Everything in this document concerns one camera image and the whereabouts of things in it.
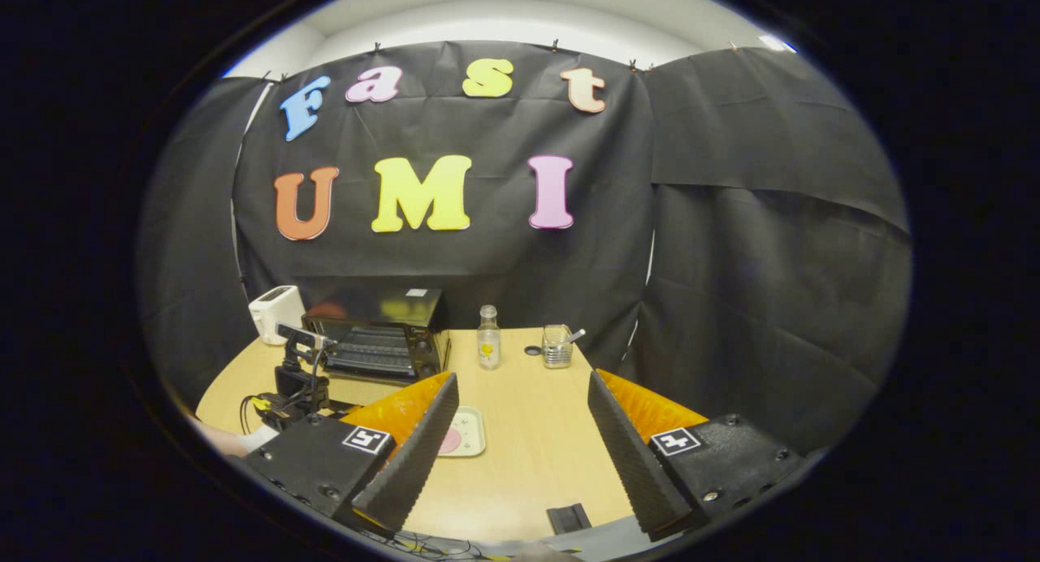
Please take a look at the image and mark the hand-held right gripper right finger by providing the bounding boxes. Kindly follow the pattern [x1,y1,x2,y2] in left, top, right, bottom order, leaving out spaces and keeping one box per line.
[587,369,805,543]

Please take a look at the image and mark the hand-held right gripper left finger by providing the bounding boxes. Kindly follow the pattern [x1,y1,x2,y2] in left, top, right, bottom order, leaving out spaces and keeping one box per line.
[244,372,460,538]

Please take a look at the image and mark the cream food tray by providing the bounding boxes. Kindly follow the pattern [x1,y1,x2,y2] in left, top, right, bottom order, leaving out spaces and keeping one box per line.
[436,406,487,458]

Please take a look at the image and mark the black electric oven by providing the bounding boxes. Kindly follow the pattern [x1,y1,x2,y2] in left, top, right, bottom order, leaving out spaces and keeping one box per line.
[301,286,452,384]

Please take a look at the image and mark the white toaster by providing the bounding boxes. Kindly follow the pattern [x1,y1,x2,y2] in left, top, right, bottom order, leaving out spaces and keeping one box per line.
[248,286,307,346]

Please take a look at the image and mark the clear drink bottle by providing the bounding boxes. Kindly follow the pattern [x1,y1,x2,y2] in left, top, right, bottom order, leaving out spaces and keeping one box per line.
[477,305,502,371]

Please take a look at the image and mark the black and yellow cable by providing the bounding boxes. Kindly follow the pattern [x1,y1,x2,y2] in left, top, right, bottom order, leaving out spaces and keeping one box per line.
[238,390,284,434]

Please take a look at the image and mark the small black bracket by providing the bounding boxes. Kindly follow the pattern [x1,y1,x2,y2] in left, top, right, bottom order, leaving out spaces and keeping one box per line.
[546,504,592,535]

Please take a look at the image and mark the thin black cables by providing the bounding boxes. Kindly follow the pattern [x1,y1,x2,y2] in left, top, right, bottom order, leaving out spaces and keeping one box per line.
[357,530,509,561]

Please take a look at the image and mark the wire mesh holder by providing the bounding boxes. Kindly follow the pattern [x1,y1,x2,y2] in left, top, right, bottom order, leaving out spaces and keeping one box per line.
[542,324,574,370]

